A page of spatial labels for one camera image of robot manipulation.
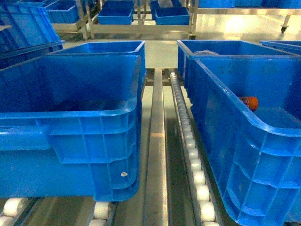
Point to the blue bin behind left bin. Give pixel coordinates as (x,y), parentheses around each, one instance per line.
(113,48)

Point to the blue bin behind bin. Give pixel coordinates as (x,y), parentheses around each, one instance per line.
(113,48)
(189,50)

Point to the blue bin behind right bin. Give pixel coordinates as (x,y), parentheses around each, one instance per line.
(189,50)

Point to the stainless steel flow rack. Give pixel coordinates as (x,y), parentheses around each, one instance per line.
(166,196)

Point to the left empty blue bin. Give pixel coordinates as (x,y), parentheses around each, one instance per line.
(70,126)

